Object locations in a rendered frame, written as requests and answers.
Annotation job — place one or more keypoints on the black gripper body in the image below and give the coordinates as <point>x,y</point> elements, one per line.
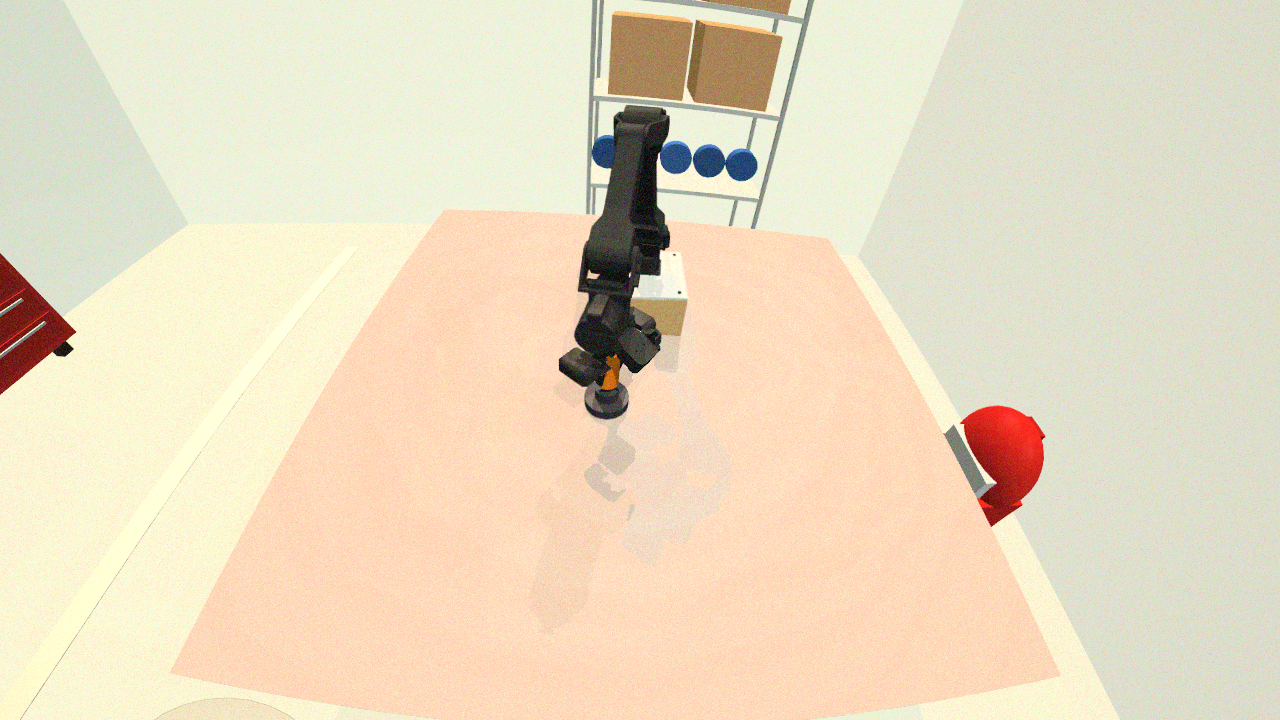
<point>584,368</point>

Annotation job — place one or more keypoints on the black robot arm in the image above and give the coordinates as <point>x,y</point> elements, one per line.
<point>626,239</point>

